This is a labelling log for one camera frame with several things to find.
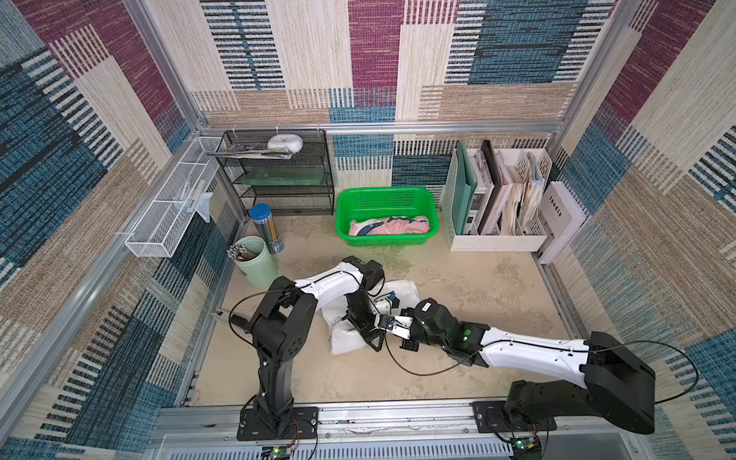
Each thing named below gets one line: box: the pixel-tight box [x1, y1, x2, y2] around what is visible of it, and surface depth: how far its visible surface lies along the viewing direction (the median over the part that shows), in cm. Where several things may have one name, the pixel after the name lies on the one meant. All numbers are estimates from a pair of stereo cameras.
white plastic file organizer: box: [441, 147, 552, 253], surface depth 103 cm
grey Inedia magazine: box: [537, 181, 588, 265], surface depth 97 cm
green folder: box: [451, 140, 479, 235], surface depth 96 cm
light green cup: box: [233, 235, 279, 289], surface depth 95 cm
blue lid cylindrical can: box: [248, 203, 285, 255], surface depth 99 cm
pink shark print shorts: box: [348, 215, 431, 236], surface depth 107 cm
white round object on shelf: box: [267, 133, 304, 155], surface depth 91 cm
